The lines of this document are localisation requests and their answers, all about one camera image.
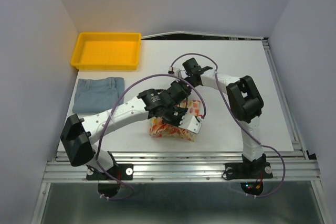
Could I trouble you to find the floral orange skirt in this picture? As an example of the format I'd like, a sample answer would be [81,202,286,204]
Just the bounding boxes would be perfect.
[149,99,201,142]

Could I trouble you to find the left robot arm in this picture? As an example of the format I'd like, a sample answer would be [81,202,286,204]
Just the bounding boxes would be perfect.
[60,89,187,179]

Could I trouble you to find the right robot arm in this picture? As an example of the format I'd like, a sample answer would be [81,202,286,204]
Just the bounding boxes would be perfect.
[158,58,272,180]

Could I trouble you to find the folded light blue skirt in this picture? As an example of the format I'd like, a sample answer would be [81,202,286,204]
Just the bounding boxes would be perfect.
[72,77,125,114]

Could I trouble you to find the yellow plastic tray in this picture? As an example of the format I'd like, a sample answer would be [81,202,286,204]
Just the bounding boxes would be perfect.
[70,32,142,71]

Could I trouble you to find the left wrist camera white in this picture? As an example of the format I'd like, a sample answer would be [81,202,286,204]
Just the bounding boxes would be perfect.
[179,114,203,134]

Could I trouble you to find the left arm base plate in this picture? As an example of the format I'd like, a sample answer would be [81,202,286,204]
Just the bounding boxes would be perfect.
[86,164,133,181]

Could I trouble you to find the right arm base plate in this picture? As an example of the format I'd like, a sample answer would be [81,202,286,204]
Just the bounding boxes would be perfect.
[222,163,273,180]

